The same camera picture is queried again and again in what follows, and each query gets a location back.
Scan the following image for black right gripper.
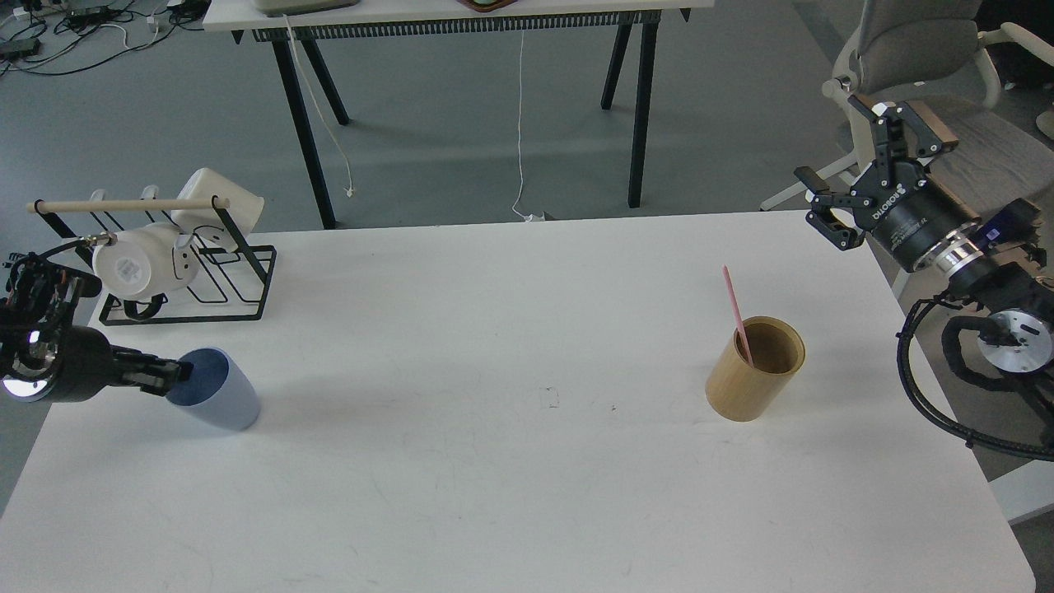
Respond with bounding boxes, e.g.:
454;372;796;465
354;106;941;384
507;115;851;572
794;95;980;273

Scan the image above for black wire cup rack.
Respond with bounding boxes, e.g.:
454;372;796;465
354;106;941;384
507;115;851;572
27;189;277;327

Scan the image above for bamboo cylinder holder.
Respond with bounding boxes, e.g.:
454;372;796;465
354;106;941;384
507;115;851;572
705;316;806;422

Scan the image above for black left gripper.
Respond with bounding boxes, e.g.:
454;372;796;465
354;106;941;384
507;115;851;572
41;327;194;403

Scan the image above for white mug on rack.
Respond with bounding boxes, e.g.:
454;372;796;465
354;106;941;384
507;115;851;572
91;222;201;301

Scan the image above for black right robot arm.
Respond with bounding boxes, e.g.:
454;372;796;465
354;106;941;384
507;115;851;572
795;95;1053;461

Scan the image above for grey office chair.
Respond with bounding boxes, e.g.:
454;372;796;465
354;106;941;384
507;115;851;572
759;0;1054;248

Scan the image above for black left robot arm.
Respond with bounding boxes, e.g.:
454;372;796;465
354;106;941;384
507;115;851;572
1;234;194;403

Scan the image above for white cup on rack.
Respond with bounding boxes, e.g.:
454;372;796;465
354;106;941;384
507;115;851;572
170;169;266;252

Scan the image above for background white desk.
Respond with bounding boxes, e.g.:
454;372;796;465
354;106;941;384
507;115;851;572
202;0;715;230

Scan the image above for floor cable bundle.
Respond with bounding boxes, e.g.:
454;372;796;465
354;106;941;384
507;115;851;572
0;0;211;77

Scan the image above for white hanging cable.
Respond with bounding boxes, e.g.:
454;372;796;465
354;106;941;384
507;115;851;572
511;29;548;223

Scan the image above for white hanging cord left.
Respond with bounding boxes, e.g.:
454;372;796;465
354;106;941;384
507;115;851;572
282;15;357;198

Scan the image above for pink chopstick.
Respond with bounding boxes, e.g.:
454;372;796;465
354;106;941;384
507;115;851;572
721;265;754;367

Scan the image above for blue plastic cup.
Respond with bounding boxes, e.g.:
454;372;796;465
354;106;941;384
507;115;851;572
165;347;261;432

